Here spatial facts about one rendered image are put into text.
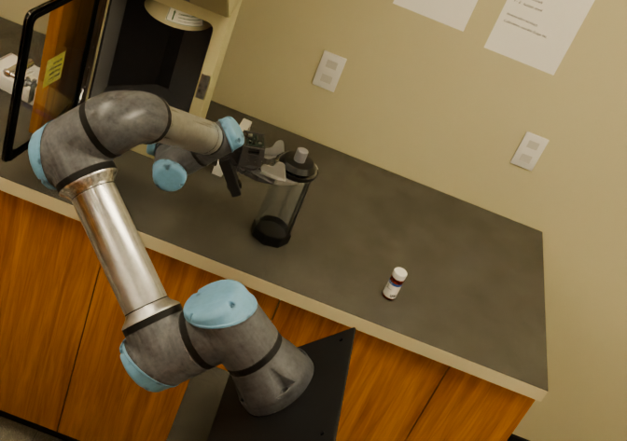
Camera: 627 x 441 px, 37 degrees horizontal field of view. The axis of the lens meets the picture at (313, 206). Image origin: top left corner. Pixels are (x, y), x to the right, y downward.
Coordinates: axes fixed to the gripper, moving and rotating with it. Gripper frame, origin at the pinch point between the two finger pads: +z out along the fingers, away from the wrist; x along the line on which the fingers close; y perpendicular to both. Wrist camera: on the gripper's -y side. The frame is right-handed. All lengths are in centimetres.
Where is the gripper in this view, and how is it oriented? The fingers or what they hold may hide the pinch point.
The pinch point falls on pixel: (292, 172)
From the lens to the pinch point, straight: 225.1
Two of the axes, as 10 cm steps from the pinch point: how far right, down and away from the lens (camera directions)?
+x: -0.6, -6.0, 7.9
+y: 2.6, -7.8, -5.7
